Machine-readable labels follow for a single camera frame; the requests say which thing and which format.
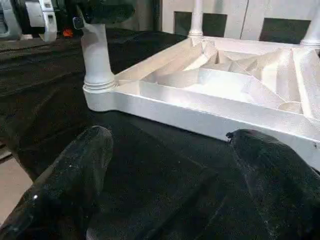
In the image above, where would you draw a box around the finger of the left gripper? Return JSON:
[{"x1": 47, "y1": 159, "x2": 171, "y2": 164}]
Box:
[{"x1": 77, "y1": 0, "x2": 136, "y2": 26}]

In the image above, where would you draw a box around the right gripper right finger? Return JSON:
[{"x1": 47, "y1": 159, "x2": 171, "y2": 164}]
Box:
[{"x1": 226, "y1": 128, "x2": 320, "y2": 240}]

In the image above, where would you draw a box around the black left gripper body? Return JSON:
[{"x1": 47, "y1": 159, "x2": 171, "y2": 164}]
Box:
[{"x1": 56, "y1": 0, "x2": 87, "y2": 40}]

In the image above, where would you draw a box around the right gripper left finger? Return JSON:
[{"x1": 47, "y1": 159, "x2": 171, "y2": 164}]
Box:
[{"x1": 0, "y1": 125, "x2": 114, "y2": 240}]

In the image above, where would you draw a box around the white plastic table leg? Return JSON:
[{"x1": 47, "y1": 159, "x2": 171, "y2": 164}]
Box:
[
  {"x1": 299, "y1": 14, "x2": 320, "y2": 49},
  {"x1": 81, "y1": 22, "x2": 116, "y2": 89},
  {"x1": 188, "y1": 0, "x2": 205, "y2": 38}
]

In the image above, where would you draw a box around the white plastic table top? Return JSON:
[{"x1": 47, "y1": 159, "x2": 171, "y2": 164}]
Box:
[{"x1": 82, "y1": 34, "x2": 320, "y2": 173}]

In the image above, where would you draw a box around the black mat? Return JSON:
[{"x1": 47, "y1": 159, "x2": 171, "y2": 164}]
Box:
[{"x1": 0, "y1": 27, "x2": 320, "y2": 240}]

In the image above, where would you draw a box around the white cabinet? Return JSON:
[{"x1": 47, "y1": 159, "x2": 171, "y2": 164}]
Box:
[{"x1": 161, "y1": 0, "x2": 320, "y2": 45}]

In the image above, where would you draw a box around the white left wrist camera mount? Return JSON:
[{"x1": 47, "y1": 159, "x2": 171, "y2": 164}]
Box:
[{"x1": 24, "y1": 0, "x2": 59, "y2": 43}]

